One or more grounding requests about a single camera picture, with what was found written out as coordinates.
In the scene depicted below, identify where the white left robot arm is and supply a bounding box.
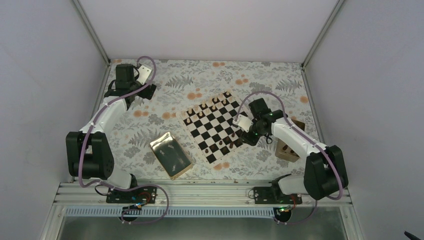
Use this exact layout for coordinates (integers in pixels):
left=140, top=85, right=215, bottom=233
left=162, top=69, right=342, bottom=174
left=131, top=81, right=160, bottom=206
left=65, top=63, right=157, bottom=203

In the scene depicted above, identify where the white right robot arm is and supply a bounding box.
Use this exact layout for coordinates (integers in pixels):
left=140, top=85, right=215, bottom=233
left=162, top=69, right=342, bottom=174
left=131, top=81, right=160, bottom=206
left=233, top=98, right=349, bottom=204

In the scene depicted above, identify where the gold tin right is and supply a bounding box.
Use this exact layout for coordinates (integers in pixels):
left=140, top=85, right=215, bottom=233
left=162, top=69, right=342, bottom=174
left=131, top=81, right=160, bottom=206
left=272, top=118, right=307, bottom=163

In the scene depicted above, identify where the gold tin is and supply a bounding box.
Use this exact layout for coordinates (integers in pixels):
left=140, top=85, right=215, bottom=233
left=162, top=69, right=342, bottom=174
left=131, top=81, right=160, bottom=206
left=272, top=118, right=307, bottom=163
left=149, top=132, right=193, bottom=180

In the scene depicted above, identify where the black and white chessboard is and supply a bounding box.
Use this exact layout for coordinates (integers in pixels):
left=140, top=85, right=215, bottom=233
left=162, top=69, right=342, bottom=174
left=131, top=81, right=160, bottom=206
left=177, top=91, right=248, bottom=167

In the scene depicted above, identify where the floral patterned table mat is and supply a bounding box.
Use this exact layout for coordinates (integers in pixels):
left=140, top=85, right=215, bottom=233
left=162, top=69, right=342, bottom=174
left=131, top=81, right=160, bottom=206
left=108, top=59, right=319, bottom=180

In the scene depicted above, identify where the gold tin left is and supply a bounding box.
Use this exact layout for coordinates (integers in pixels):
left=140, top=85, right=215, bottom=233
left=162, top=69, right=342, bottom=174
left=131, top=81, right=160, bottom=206
left=149, top=132, right=193, bottom=180

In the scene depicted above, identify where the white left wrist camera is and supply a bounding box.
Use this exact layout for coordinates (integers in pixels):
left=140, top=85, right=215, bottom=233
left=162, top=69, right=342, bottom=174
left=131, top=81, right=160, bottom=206
left=137, top=64, right=153, bottom=85

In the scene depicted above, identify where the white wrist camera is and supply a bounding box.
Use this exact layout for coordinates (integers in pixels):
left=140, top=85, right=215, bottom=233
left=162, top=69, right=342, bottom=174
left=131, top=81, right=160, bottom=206
left=233, top=114, right=253, bottom=133
left=137, top=64, right=153, bottom=85

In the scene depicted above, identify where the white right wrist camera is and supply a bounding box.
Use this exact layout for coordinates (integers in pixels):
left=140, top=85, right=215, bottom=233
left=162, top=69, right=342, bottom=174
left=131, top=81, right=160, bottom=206
left=233, top=114, right=253, bottom=133

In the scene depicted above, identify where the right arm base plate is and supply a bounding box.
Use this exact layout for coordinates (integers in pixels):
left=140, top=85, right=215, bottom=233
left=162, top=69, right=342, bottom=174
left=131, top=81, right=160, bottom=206
left=252, top=186, right=303, bottom=205

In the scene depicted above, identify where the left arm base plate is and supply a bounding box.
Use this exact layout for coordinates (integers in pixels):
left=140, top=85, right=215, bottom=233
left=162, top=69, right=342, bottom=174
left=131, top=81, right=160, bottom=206
left=106, top=186, right=157, bottom=205

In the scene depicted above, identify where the aluminium rail frame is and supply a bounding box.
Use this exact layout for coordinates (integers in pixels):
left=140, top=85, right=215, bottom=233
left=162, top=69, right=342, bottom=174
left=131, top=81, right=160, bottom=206
left=41, top=180, right=363, bottom=240

